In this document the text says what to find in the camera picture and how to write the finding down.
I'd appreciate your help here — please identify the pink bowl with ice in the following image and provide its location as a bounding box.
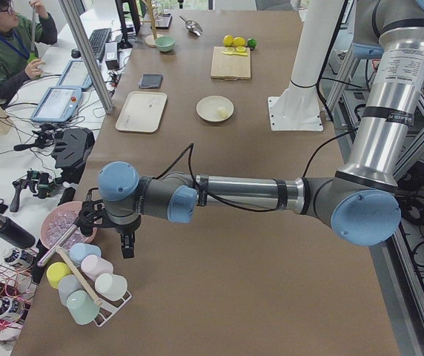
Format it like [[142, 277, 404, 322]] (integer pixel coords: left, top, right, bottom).
[[40, 201, 97, 251]]

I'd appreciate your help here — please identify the beige round plate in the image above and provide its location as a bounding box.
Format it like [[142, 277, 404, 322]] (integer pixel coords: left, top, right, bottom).
[[196, 96, 234, 122]]

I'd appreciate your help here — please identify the person in green jacket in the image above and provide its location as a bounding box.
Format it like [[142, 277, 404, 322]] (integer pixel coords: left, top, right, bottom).
[[0, 1, 57, 102]]

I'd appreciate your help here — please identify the pink plastic cup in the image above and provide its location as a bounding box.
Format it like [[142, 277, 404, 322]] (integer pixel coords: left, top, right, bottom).
[[81, 254, 113, 282]]

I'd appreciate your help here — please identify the whole yellow lemon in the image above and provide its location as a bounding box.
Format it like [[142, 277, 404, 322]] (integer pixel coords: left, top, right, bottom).
[[233, 36, 247, 47], [222, 34, 234, 47]]

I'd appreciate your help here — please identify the wooden cup tree stand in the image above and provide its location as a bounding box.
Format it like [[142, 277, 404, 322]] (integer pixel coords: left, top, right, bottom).
[[140, 0, 162, 47]]

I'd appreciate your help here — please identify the mint green bowl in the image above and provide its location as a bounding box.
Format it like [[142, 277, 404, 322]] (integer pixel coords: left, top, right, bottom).
[[155, 36, 176, 53]]

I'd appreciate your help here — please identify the mint plastic cup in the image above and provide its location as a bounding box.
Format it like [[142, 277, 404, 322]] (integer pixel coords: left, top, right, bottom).
[[66, 290, 100, 325]]

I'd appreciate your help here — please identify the white cup rack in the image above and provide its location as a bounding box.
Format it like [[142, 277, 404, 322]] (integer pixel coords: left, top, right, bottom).
[[57, 248, 132, 327]]

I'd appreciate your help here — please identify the steel scoop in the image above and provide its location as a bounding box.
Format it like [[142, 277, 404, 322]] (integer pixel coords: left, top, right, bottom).
[[179, 16, 203, 37]]

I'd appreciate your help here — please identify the white steamed bun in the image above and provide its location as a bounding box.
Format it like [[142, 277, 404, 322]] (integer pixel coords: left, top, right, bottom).
[[217, 107, 228, 118]]

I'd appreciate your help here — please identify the aluminium frame post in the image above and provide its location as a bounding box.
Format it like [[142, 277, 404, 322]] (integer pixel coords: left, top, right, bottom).
[[59, 0, 113, 114]]

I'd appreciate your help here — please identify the steel muddler with black tip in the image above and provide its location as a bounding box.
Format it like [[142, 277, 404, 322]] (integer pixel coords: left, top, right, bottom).
[[36, 221, 79, 268]]

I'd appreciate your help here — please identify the yellow plastic knife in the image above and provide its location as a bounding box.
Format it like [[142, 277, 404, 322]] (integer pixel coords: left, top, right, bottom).
[[221, 51, 248, 56]]

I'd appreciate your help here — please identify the blue plastic cup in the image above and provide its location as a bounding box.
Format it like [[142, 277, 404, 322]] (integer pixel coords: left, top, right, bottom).
[[69, 243, 102, 266]]

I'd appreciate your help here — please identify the blue teach pendant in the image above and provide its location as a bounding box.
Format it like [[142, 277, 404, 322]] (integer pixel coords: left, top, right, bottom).
[[57, 59, 93, 90], [30, 86, 82, 123]]

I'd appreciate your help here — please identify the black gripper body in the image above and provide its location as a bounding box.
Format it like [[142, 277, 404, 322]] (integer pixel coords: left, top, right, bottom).
[[73, 200, 142, 237]]

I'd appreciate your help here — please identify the black keyboard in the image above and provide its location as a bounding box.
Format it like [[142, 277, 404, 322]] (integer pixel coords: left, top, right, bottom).
[[89, 28, 111, 62]]

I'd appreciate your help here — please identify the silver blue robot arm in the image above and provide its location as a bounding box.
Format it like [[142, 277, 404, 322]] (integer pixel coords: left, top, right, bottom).
[[75, 1, 424, 258]]

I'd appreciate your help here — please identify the black computer monitor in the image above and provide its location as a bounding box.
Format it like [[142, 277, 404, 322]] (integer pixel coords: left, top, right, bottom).
[[115, 0, 141, 49]]

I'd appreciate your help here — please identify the yellow plastic cup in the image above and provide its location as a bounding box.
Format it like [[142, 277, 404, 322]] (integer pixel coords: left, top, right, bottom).
[[46, 262, 71, 289]]

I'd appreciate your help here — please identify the bamboo cutting board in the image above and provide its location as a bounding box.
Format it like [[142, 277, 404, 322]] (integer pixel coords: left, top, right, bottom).
[[211, 46, 251, 80]]

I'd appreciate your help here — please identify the black thermos bottle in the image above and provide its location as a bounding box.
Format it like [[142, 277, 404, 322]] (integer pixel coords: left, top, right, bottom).
[[0, 213, 36, 249]]

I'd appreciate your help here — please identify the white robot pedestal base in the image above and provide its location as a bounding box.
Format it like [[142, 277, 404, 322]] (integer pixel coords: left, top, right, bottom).
[[268, 0, 346, 131]]

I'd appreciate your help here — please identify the grey folded cloth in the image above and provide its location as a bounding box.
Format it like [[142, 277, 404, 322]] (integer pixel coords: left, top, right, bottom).
[[139, 73, 163, 89]]

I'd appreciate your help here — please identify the grey plastic cup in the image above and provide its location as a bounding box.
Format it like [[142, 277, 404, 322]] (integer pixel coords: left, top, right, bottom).
[[58, 274, 84, 306]]

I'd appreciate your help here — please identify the white plastic cup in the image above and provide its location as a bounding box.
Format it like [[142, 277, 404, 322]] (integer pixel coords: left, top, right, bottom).
[[95, 273, 127, 301]]

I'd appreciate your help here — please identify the cream rabbit tray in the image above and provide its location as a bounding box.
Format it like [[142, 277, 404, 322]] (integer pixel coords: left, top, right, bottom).
[[115, 91, 168, 134]]

